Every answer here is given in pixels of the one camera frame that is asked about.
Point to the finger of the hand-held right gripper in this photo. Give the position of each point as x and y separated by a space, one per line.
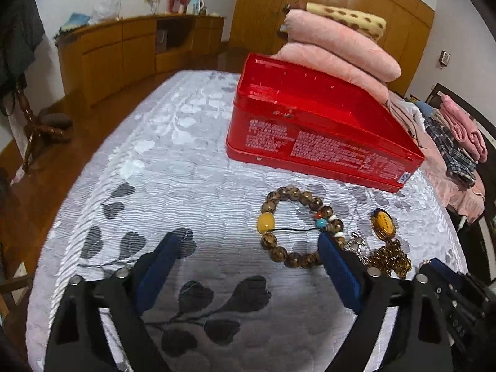
445 269

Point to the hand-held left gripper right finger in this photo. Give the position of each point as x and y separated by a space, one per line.
341 275

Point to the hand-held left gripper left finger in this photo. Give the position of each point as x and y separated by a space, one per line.
159 275

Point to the silver wristwatch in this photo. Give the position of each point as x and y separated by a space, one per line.
356 245

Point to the red tin box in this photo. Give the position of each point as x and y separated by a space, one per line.
310 151

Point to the dark wooden bed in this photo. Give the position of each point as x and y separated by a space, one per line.
488 217

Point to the pile of clothes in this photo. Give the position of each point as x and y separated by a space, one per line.
441 186

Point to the grey leaf-pattern tablecloth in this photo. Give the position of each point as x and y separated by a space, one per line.
174 162

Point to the folded plaid clothes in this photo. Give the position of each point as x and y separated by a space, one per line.
453 155

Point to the folded pink blanket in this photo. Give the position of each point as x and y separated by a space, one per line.
465 131

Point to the beige cloth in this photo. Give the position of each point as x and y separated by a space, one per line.
403 120

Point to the brown slippers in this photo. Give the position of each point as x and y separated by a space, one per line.
56 126

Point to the folded pink quilt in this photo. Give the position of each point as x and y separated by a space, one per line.
333 71
341 46

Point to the wooden coat rack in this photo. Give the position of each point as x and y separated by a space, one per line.
27 116

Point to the wooden sideboard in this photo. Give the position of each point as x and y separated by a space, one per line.
108 50

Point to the paper shopping bag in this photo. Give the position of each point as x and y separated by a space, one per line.
162 41

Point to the yellow spotted blanket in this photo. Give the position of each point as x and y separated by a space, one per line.
348 19

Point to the light blue cloth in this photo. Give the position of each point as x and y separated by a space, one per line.
75 21

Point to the white kettle red lid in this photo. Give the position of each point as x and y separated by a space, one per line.
195 6

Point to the white plastic bag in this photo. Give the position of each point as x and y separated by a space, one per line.
106 7

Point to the dark jackets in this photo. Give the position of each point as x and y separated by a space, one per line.
19 38

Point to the small wall device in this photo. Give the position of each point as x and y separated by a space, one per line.
444 57

